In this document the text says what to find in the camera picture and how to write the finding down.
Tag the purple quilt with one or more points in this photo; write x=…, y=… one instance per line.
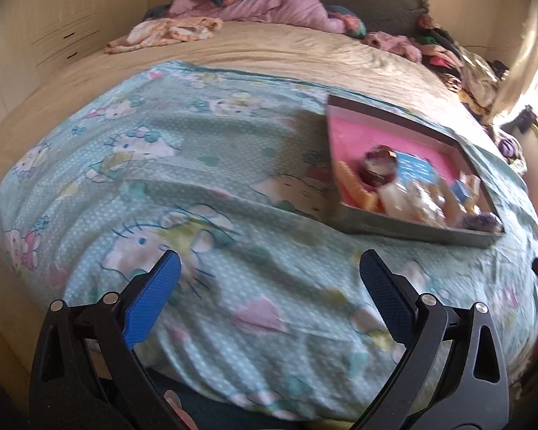
x=287, y=9

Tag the cartoon printed bedsheet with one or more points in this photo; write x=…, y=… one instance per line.
x=251, y=255

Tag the pile of clothes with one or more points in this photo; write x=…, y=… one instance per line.
x=466, y=71

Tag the dark teal cloth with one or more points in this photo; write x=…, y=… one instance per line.
x=206, y=394

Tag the clear crinkled plastic packet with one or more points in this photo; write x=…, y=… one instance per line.
x=426, y=204

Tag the cream amber hair clip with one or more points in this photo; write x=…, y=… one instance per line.
x=370, y=199

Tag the cream curtain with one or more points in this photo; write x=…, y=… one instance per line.
x=529, y=53

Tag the cream crumpled clothing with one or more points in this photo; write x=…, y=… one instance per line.
x=161, y=33

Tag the pink fuzzy cloth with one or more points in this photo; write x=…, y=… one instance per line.
x=394, y=45

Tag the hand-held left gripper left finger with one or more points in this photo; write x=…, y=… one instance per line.
x=150, y=300

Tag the beige bedspread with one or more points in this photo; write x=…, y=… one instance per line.
x=273, y=53

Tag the cream wardrobe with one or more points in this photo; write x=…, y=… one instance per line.
x=71, y=9

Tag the dark grey headboard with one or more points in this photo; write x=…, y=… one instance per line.
x=385, y=9

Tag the pearl earrings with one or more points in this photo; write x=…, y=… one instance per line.
x=394, y=199

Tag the white hair claw clip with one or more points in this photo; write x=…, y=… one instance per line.
x=474, y=183

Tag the blue jewelry box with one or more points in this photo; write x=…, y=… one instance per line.
x=462, y=191

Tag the small black object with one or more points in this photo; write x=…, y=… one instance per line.
x=527, y=118

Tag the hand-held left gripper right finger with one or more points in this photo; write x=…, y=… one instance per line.
x=385, y=298

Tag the grey cardboard box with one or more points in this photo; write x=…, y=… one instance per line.
x=408, y=232

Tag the bag of clothes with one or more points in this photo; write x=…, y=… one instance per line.
x=509, y=148

